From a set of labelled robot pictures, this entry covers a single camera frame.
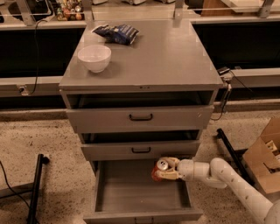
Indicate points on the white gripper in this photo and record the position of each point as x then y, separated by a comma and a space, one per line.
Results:
186, 169

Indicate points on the red coke can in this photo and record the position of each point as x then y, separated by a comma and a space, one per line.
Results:
159, 170

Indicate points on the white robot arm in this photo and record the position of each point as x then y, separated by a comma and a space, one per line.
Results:
219, 174

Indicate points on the grey bottom drawer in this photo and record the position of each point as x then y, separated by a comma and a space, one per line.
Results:
125, 193

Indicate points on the grey drawer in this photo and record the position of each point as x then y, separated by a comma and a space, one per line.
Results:
104, 115
125, 193
117, 146

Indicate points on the grey top drawer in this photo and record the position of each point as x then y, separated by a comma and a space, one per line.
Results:
104, 115

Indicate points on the grey middle drawer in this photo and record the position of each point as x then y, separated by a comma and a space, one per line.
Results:
117, 146

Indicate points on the grey drawer cabinet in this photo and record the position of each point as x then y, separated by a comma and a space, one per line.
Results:
167, 60

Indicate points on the black metal leg right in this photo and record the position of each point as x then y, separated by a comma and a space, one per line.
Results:
236, 156

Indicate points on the black metal leg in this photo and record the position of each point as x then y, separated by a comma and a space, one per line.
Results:
236, 156
42, 160

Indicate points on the cardboard box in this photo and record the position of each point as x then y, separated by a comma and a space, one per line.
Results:
261, 162

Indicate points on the black metal leg left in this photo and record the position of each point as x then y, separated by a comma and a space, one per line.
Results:
42, 160

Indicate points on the white bowl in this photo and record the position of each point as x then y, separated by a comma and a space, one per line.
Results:
95, 58

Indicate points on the blue chip bag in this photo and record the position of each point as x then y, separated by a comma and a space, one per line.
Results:
123, 34

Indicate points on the tray of snacks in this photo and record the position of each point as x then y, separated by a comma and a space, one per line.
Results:
69, 10

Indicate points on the black middle drawer handle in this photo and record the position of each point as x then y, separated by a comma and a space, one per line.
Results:
141, 150

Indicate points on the black drawer handle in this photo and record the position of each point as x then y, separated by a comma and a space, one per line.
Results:
141, 150
136, 118

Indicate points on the black top drawer handle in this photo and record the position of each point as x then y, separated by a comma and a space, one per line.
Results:
136, 118

